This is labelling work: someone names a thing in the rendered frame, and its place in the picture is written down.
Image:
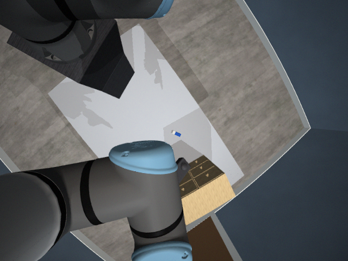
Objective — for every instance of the brown wooden chest of drawers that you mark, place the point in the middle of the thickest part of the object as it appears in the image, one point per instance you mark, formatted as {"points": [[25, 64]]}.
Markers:
{"points": [[206, 198]]}

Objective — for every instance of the brown wooden drawer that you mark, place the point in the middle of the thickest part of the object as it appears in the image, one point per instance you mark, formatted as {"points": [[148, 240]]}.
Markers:
{"points": [[186, 178], [187, 188], [201, 169], [197, 162], [208, 176]]}

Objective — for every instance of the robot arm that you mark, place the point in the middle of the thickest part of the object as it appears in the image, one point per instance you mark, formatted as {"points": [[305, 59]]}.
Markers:
{"points": [[138, 180]]}

